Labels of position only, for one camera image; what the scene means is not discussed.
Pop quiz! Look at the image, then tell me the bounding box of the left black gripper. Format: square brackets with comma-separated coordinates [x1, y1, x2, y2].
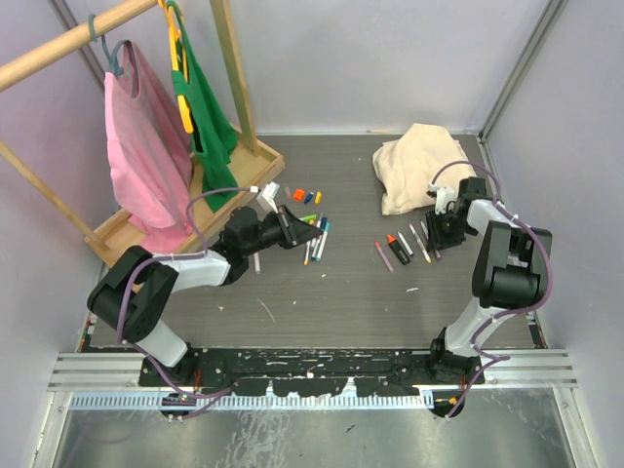
[243, 205, 322, 257]

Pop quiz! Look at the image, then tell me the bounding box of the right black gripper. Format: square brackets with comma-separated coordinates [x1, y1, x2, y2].
[426, 208, 474, 253]

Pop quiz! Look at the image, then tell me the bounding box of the yellow cap marker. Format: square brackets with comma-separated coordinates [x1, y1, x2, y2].
[303, 241, 312, 266]

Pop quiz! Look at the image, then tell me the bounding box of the purple cap marker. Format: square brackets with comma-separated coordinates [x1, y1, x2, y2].
[420, 219, 442, 261]

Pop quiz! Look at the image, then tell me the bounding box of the orange highlighter cap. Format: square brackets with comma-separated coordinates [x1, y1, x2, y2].
[292, 189, 305, 202]

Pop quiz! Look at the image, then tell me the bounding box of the blue cap white marker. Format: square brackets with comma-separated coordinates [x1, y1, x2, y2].
[397, 231, 414, 257]

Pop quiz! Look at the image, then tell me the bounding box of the orange black highlighter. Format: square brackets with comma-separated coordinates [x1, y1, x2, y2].
[387, 234, 410, 265]

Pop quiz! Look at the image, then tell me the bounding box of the pink pen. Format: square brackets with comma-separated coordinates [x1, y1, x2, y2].
[373, 241, 394, 273]

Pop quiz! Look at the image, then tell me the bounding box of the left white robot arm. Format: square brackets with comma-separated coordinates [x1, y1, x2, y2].
[87, 205, 323, 386]

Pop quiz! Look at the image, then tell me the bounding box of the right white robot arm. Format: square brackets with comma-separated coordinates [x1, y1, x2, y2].
[425, 176, 553, 384]

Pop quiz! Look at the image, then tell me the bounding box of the teal cap marker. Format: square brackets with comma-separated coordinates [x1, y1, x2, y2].
[314, 222, 331, 261]

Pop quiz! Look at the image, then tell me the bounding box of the white grey marker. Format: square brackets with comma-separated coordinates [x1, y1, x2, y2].
[253, 253, 261, 274]

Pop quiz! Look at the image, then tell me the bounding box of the beige cloth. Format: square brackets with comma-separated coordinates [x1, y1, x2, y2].
[371, 124, 476, 216]

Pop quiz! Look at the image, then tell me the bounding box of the green shirt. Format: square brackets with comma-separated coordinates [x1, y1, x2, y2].
[167, 1, 238, 192]

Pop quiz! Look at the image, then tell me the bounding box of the pink shirt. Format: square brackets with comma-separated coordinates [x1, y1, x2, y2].
[104, 41, 192, 254]

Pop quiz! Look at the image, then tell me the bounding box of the wooden clothes rack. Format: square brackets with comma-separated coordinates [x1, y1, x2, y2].
[1, 1, 285, 264]

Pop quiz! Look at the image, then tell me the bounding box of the yellow clothes hanger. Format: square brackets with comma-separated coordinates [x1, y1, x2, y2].
[157, 0, 194, 134]

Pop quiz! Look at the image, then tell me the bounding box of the grey clothes hanger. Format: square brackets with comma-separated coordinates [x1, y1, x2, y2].
[87, 13, 136, 79]

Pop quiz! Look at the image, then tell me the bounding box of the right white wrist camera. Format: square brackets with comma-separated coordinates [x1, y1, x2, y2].
[427, 182, 455, 215]

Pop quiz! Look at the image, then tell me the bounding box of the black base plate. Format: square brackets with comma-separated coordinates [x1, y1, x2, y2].
[165, 347, 485, 398]

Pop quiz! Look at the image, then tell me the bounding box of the slotted cable duct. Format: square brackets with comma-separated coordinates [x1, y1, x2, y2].
[68, 390, 434, 411]

